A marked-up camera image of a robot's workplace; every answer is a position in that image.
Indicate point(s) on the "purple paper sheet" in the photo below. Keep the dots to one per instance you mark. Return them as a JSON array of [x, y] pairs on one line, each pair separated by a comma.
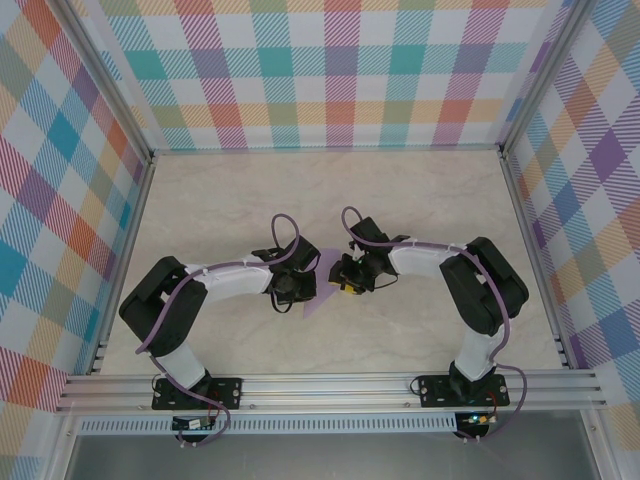
[[317, 307]]

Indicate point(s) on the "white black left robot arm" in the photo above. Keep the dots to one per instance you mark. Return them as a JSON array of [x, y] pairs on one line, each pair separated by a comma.
[[235, 285]]

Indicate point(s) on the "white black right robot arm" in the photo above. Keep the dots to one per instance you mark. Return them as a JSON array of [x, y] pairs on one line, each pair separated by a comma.
[[420, 260]]

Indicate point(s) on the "small circuit board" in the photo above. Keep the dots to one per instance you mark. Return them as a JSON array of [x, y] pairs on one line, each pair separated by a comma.
[[477, 419], [192, 424]]

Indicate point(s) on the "aluminium front rail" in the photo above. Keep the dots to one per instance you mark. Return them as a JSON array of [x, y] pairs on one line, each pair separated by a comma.
[[325, 392]]

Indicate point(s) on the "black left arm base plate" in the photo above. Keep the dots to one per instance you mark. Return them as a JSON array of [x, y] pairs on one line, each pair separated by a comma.
[[230, 392]]

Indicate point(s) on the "aluminium back rail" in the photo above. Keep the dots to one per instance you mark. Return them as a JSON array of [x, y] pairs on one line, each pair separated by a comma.
[[325, 149]]

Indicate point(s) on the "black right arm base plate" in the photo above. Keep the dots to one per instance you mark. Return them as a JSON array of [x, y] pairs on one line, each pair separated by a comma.
[[435, 392]]

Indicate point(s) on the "aluminium side rail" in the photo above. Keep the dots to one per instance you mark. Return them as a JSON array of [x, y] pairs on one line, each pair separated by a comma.
[[537, 260], [125, 265]]

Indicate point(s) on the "aluminium corner post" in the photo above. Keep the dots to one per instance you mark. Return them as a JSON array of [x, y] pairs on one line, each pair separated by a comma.
[[105, 82], [545, 80]]

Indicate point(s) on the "aluminium lower frame bar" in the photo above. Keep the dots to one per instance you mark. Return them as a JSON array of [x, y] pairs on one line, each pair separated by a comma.
[[597, 450], [64, 450]]

